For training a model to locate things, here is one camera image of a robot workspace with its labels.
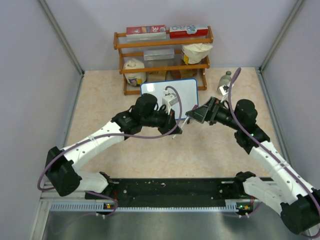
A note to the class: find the white cloth bag left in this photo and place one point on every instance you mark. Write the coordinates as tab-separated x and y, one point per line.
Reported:
135	78

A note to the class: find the wooden shelf rack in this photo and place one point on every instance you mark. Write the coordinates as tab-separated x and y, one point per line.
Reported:
129	50

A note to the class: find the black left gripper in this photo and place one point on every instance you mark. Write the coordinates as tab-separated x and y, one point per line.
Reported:
169	123

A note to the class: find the brown block under shelf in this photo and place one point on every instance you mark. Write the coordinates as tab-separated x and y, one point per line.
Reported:
183	73

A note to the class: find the blue-framed whiteboard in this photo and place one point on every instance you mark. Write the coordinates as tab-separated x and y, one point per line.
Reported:
186	88

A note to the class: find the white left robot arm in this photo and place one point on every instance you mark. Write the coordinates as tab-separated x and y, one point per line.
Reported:
63	166

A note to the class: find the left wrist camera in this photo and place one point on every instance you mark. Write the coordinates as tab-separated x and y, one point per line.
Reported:
169	100

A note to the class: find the brown box under shelf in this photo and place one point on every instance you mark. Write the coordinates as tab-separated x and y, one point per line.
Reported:
157	76

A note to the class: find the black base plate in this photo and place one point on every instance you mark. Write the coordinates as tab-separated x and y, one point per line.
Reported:
174	192

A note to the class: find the clear plastic box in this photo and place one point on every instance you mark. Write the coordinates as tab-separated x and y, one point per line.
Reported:
159	54

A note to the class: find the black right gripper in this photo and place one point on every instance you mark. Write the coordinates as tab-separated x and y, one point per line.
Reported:
199	114

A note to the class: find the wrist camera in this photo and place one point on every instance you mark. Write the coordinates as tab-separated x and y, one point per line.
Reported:
224	92
169	100

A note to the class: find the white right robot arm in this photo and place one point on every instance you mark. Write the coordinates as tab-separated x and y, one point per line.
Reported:
295	200

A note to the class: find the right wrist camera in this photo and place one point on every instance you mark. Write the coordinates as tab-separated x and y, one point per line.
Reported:
224	92

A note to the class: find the red toothpaste box right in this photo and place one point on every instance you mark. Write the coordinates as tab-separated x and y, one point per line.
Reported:
188	31

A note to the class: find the red toothpaste box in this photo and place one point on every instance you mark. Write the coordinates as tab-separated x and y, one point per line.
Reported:
146	33
188	31

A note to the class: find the white cloth bag right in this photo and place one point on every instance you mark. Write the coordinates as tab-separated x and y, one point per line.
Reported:
194	53

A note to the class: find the white cloth bag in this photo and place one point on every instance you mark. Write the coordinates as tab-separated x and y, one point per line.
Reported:
135	78
194	53

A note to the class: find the red toothpaste box left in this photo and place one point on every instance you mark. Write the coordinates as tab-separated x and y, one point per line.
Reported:
146	33

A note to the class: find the clear glass bottle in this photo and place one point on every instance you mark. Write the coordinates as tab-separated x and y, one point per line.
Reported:
225	79

